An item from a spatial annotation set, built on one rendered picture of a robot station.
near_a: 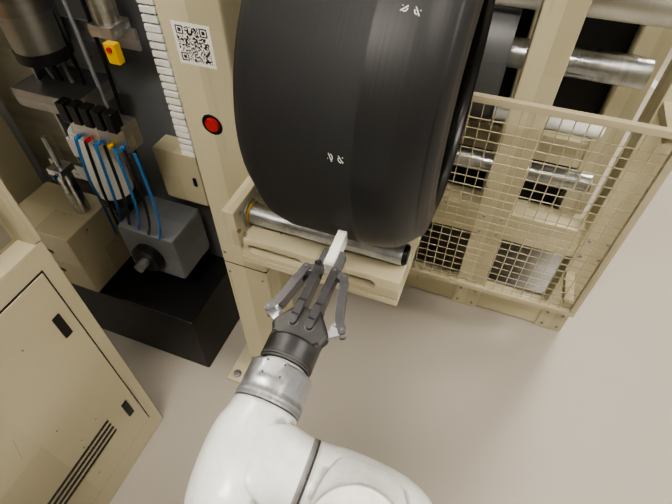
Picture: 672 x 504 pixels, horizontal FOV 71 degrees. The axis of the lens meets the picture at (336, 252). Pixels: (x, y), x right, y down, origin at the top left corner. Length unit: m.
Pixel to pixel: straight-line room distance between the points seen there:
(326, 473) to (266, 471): 0.07
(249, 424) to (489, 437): 1.27
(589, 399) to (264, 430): 1.52
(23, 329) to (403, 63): 0.91
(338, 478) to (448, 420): 1.21
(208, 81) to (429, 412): 1.29
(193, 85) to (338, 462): 0.70
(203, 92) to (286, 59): 0.37
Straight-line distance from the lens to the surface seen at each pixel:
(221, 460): 0.60
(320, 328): 0.67
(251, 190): 1.01
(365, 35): 0.60
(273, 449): 0.59
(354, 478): 0.58
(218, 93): 0.95
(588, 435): 1.90
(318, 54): 0.61
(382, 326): 1.90
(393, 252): 0.92
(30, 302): 1.15
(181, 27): 0.93
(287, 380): 0.62
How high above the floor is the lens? 1.60
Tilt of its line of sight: 48 degrees down
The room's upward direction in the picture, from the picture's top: straight up
